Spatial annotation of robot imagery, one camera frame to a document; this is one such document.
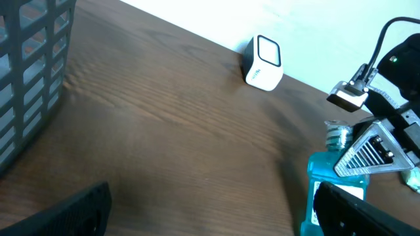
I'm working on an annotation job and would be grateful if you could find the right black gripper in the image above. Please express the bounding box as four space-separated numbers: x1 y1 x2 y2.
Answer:
334 88 419 177

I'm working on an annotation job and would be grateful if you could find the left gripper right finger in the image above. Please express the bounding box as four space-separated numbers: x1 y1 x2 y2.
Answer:
313 181 419 236

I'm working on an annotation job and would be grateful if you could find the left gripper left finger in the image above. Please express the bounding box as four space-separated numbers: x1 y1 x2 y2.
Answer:
1 182 112 236

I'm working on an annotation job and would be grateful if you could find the teal mouthwash bottle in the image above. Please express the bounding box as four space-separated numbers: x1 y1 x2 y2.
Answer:
300 120 369 235

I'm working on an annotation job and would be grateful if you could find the pale green wet wipes pack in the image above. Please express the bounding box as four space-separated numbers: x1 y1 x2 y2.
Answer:
400 167 420 193

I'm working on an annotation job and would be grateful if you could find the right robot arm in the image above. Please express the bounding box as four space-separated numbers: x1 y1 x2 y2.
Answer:
327 33 419 177

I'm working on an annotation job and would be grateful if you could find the white barcode scanner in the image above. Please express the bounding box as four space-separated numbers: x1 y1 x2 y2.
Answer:
242 34 284 91

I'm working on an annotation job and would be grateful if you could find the grey plastic shopping basket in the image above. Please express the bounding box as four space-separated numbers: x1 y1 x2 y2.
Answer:
1 0 76 174

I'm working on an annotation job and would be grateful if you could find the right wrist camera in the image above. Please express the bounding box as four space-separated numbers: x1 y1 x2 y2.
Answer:
327 64 378 112

